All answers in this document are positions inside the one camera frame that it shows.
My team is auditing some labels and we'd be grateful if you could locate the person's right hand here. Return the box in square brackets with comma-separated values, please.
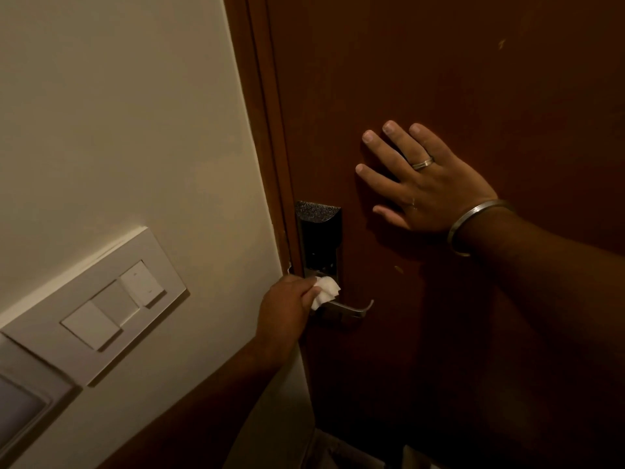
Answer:
[355, 120, 499, 235]

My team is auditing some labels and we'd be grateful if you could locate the person's left hand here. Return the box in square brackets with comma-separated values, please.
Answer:
[256, 275, 322, 358]

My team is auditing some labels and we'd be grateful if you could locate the white tissue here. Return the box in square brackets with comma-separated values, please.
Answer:
[311, 276, 341, 311]

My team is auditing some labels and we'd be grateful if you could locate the person's right forearm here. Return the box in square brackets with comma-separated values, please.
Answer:
[456, 207, 625, 437]

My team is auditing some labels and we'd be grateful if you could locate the person's left forearm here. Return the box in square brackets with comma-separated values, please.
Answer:
[97, 339, 299, 469]

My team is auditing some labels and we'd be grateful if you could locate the black electronic door lock plate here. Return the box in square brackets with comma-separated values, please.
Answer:
[295, 200, 343, 289]

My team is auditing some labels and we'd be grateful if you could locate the silver metal bangle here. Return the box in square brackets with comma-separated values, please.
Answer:
[447, 199, 516, 258]

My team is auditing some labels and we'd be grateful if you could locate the brown wooden door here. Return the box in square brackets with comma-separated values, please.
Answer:
[246, 0, 625, 469]

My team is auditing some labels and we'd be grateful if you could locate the silver lever door handle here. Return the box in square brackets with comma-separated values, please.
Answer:
[316, 298, 375, 324]

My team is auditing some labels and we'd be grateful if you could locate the brown wooden door frame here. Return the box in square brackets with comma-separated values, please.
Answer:
[222, 0, 318, 435]

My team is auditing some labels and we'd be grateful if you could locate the white rocker switch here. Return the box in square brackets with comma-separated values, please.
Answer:
[119, 260, 165, 308]
[60, 300, 121, 351]

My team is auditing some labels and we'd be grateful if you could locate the white wall switch panel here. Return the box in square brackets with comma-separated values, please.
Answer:
[0, 226, 188, 388]

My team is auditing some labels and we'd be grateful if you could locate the white wall panel grey inset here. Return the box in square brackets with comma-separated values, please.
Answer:
[0, 334, 83, 467]

